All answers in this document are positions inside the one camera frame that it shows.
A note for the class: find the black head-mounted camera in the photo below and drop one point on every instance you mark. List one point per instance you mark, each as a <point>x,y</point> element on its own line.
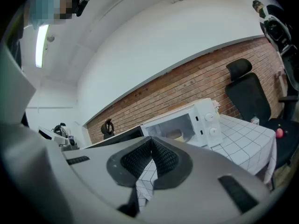
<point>81,7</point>

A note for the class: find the white desk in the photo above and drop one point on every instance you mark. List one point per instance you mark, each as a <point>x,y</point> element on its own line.
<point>47,134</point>

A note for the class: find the long ceiling light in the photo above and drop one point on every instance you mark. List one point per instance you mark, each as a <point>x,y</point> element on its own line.
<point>42,45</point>

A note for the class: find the small red round object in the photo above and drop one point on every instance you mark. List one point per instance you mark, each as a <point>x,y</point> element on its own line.
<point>279,133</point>

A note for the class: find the black office chair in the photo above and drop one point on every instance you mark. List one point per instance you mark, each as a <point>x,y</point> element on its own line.
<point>108,128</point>
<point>250,97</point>

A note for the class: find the white microwave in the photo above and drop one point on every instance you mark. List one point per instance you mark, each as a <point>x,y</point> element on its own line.
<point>211,125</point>

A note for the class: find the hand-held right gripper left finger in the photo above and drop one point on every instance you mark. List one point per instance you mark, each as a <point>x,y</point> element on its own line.
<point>100,157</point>

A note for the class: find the pale pink flowers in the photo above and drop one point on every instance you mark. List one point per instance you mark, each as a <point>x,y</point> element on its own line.
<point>215,105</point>

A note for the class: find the plastic cup of yellow sauce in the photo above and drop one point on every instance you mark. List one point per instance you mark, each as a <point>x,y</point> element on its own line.
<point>175,134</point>

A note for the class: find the person's head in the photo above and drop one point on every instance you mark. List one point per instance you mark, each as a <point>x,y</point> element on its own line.
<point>53,3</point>

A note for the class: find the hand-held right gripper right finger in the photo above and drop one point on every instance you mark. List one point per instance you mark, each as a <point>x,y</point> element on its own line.
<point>201,171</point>

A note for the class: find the white smoke detector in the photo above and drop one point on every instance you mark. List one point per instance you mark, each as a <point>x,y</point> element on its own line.
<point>50,38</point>

